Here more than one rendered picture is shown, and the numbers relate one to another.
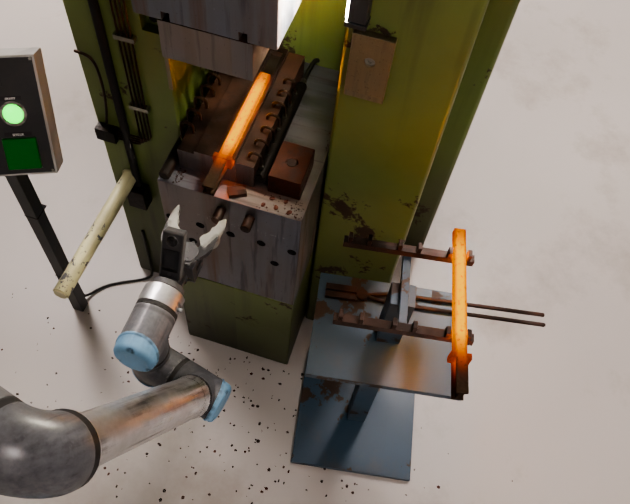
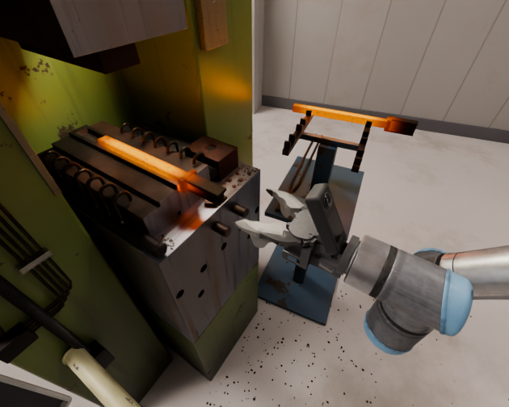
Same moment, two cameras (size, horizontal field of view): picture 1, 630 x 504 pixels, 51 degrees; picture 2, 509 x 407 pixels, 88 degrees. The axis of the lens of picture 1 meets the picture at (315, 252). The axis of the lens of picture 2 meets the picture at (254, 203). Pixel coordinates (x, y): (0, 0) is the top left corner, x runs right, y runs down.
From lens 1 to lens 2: 1.27 m
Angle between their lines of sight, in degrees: 43
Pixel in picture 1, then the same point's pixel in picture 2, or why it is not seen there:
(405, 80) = (229, 10)
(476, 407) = not seen: hidden behind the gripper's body
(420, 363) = (341, 182)
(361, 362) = (339, 207)
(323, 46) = (101, 112)
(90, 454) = not seen: outside the picture
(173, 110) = (74, 222)
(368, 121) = (220, 77)
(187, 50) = (105, 14)
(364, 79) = (214, 20)
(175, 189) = (178, 253)
